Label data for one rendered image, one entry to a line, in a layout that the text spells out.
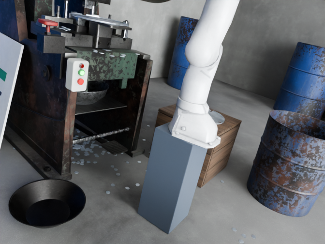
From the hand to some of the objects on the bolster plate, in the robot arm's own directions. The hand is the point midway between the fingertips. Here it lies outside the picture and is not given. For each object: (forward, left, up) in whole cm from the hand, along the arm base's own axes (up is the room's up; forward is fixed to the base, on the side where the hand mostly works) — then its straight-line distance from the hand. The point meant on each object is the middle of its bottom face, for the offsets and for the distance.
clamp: (+21, -19, -17) cm, 33 cm away
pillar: (+26, -28, -14) cm, 41 cm away
